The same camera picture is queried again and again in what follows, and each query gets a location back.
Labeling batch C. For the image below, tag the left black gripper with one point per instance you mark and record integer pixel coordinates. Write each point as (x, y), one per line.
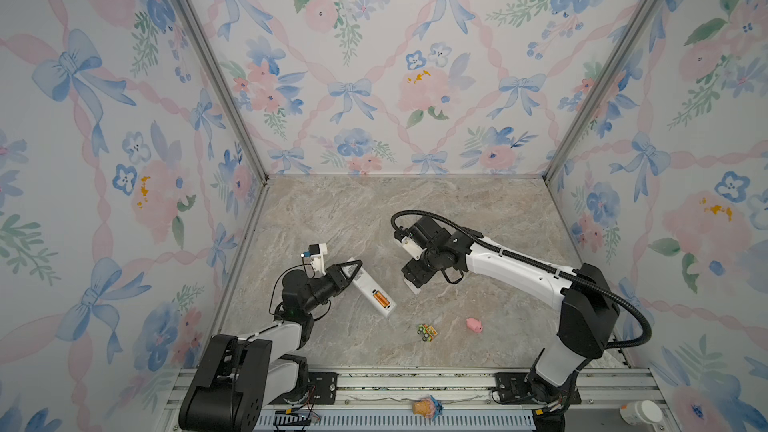
(336, 279)

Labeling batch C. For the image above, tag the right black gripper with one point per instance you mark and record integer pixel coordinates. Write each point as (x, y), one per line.
(414, 274)

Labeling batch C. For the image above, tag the white remote control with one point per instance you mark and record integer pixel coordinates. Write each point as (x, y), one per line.
(366, 284)

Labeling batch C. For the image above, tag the white battery cover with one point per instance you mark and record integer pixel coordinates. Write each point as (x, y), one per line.
(415, 290)

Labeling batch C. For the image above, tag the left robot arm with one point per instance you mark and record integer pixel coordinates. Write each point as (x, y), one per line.
(237, 376)

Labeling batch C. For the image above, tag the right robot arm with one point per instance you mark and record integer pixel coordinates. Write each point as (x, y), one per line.
(587, 314)

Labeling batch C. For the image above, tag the pink pig toy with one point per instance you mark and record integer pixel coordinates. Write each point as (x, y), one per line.
(475, 325)

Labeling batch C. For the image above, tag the green yellow battery pack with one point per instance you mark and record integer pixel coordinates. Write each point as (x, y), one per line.
(427, 332)

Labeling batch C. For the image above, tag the small circuit board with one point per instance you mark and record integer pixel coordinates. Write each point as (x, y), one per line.
(293, 420)

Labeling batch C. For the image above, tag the pink blue plush toy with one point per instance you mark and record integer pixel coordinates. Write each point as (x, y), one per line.
(427, 407)

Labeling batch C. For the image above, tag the white cup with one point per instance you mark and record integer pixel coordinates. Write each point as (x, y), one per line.
(642, 412)

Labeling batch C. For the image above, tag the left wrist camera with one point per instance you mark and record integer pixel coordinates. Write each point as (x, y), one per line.
(314, 256)

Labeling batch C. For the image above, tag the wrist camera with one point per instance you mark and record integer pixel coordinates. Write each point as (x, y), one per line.
(314, 256)
(408, 244)

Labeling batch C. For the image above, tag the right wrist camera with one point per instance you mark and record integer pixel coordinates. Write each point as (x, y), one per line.
(408, 244)

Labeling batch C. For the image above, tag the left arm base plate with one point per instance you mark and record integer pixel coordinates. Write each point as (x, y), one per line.
(320, 388)

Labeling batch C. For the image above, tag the aluminium front rail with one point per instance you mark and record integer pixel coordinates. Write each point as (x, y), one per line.
(380, 399)

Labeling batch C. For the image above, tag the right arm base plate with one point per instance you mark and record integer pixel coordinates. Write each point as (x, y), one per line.
(518, 388)

